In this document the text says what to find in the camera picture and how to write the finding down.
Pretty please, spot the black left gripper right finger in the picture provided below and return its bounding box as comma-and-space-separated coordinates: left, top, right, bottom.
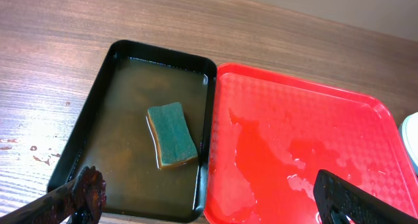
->
313, 169, 417, 224

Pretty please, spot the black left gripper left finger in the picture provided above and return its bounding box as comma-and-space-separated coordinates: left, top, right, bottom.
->
1, 167, 106, 224

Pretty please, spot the white plate with ketchup blob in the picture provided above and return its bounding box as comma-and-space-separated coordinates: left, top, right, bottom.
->
398, 112, 418, 174

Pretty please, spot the green and yellow scrub sponge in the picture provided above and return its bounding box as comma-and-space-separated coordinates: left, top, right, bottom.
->
147, 102, 198, 169

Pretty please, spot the black water tray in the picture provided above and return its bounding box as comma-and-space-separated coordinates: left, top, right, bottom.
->
47, 40, 217, 223

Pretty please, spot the red plastic serving tray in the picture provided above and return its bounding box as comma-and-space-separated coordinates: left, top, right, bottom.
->
204, 63, 417, 223

